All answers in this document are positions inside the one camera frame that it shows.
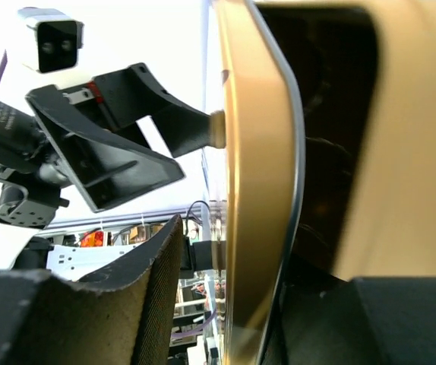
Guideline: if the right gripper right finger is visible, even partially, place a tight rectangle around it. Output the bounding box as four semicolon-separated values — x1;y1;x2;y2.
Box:
270;255;436;365

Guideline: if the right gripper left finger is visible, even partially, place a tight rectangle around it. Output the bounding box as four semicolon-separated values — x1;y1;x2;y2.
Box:
0;216;184;364

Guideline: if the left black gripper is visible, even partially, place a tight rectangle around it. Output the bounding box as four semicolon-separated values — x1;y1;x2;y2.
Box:
25;63;226;213

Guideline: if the silver tin lid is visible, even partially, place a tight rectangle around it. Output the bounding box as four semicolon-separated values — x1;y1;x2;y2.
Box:
213;1;436;364

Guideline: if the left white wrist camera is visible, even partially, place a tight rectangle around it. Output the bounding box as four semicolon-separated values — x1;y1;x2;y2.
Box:
11;7;84;74

